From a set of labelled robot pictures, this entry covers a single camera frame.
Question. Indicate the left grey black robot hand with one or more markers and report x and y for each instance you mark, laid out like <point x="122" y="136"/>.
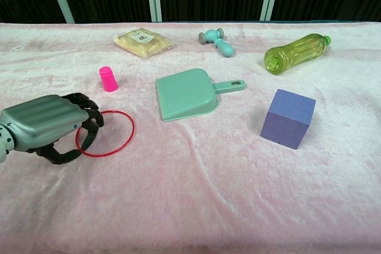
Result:
<point x="44" y="120"/>

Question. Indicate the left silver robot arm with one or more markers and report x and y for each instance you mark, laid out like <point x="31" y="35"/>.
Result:
<point x="3" y="147"/>

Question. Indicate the pink plastic cone peg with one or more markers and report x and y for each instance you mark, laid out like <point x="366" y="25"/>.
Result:
<point x="108" y="80"/>

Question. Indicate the clear bag of grains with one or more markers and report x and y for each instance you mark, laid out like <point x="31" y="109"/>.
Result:
<point x="143" y="43"/>

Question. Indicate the mint green plastic dustpan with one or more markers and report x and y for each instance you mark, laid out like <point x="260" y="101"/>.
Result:
<point x="186" y="94"/>

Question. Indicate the pink plush table cloth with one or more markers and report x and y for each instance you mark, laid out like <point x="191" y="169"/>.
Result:
<point x="190" y="176"/>

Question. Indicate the teal toy hammer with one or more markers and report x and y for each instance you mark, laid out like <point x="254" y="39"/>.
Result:
<point x="220" y="43"/>

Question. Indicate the purple foam cube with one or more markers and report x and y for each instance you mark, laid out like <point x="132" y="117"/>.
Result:
<point x="287" y="120"/>

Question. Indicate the yellow-green plastic bottle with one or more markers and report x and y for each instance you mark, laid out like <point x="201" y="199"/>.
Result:
<point x="294" y="53"/>

